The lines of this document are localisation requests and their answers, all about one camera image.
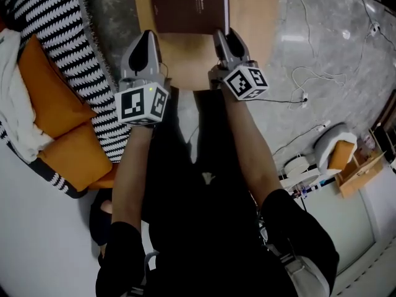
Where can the person's right forearm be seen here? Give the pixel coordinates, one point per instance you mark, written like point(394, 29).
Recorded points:
point(247, 147)

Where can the dark wooden shelf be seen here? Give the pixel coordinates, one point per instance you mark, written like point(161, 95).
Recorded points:
point(386, 116)

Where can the person's black trousers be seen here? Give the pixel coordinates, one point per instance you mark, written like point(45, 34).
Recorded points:
point(216, 128)

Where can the person's black shirt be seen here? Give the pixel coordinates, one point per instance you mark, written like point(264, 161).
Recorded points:
point(210, 243)

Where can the white power strip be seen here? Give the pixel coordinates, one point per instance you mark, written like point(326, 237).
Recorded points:
point(304, 98)

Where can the white power plug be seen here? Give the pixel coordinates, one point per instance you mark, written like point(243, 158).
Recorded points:
point(326, 124)

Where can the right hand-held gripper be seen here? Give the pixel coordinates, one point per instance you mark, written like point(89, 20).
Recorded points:
point(247, 82)

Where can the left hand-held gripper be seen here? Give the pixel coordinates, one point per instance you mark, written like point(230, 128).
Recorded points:
point(133, 104)

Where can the white fluffy blanket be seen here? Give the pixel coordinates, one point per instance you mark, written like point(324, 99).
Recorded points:
point(15, 104)

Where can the orange sofa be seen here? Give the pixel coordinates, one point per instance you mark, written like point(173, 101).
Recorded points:
point(105, 181)

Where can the orange seat cushion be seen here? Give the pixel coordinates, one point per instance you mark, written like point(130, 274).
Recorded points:
point(340, 155)

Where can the brown book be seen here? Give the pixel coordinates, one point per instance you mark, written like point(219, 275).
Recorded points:
point(188, 8)

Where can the black white striped sofa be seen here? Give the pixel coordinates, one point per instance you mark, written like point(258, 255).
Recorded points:
point(62, 17)

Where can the person's left forearm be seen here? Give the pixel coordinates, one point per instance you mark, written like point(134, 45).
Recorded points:
point(130, 178)

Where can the white cabinet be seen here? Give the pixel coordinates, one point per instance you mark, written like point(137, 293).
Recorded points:
point(340, 227)

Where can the light wooden oval table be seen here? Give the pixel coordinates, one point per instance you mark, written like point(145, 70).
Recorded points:
point(253, 26)

